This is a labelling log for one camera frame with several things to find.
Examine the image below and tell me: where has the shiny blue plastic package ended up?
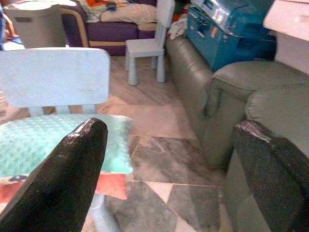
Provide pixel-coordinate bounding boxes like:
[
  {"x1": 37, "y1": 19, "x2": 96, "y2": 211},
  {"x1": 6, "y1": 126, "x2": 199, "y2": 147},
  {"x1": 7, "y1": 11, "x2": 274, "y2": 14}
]
[{"x1": 190, "y1": 0, "x2": 276, "y2": 37}]

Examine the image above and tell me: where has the teal storage box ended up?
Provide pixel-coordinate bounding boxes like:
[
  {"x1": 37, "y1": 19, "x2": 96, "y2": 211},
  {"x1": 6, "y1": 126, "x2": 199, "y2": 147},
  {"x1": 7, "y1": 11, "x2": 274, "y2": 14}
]
[{"x1": 185, "y1": 7, "x2": 277, "y2": 72}]

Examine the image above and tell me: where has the white counter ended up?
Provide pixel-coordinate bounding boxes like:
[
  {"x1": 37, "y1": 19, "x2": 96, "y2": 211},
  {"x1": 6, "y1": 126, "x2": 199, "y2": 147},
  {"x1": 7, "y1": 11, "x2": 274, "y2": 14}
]
[{"x1": 263, "y1": 0, "x2": 309, "y2": 75}]

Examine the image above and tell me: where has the colourful clothes pile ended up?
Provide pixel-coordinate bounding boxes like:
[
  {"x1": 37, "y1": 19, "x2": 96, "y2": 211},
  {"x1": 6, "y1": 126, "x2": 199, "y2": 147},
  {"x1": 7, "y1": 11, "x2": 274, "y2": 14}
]
[{"x1": 77, "y1": 0, "x2": 136, "y2": 15}]

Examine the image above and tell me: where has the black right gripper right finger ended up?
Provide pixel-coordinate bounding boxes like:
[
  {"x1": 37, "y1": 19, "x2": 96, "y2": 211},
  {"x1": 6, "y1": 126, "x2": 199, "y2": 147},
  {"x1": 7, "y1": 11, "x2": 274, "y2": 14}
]
[{"x1": 231, "y1": 119, "x2": 309, "y2": 232}]

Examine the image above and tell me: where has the grey-green leather sofa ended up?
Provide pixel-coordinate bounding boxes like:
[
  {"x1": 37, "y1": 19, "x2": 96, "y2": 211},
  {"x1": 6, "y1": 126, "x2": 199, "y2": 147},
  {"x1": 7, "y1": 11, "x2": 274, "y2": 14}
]
[{"x1": 165, "y1": 37, "x2": 309, "y2": 232}]

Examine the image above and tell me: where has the purple sofa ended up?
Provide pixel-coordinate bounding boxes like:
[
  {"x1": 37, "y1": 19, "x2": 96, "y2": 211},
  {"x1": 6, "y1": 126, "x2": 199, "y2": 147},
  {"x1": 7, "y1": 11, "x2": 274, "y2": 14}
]
[{"x1": 60, "y1": 0, "x2": 160, "y2": 57}]

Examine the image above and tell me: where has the turquoise dotted pillow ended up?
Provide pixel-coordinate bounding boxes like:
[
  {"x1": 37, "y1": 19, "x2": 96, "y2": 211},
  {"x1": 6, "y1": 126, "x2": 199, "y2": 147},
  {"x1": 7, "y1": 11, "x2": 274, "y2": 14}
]
[{"x1": 0, "y1": 114, "x2": 134, "y2": 184}]

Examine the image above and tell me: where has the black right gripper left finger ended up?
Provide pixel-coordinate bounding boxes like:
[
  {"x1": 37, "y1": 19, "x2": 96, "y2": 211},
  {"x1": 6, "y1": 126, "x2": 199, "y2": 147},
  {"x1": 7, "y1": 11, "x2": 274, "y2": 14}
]
[{"x1": 0, "y1": 117, "x2": 109, "y2": 232}]

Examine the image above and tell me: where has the white and red cloth heap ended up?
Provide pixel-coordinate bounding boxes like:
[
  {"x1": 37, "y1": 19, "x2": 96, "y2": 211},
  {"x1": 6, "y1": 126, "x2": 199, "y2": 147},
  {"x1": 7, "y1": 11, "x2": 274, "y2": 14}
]
[{"x1": 168, "y1": 9, "x2": 191, "y2": 41}]

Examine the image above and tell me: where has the grey lidded bin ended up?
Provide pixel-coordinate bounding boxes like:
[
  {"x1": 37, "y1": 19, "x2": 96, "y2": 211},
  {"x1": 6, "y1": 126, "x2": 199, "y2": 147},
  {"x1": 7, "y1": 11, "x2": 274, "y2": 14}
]
[{"x1": 3, "y1": 1, "x2": 67, "y2": 49}]

